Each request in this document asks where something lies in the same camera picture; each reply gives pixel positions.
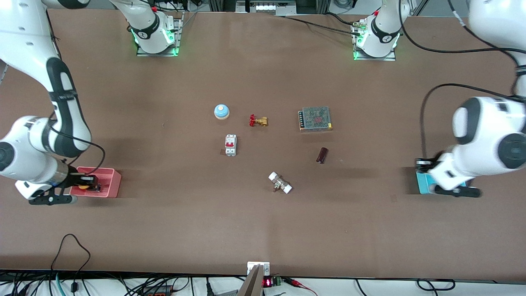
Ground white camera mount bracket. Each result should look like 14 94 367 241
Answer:
247 261 271 276

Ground metal mesh power supply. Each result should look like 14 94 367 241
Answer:
298 106 333 132

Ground aluminium frame with lights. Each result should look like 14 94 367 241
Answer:
235 0 297 15

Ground black cable at table back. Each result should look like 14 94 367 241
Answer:
276 12 362 34

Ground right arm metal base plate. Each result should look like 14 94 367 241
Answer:
136 12 184 57

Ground cyan plastic bin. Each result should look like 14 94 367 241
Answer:
416 171 474 195

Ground thin black looped cable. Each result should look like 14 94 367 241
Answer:
50 234 92 273

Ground grey metal camera bar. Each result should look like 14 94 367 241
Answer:
237 265 264 296

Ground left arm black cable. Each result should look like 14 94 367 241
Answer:
399 0 526 161

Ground red power strip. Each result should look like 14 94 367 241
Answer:
142 285 175 296

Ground metal fitting white caps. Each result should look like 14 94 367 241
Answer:
268 171 293 194

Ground red clip lead wire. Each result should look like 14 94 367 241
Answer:
282 277 319 296

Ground black cable loop below table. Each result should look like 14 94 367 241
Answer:
416 279 457 291

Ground pink plastic bin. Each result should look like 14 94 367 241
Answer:
69 166 122 199

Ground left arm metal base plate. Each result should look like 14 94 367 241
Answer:
353 20 397 62

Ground white red circuit breaker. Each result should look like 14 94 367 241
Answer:
224 134 238 157

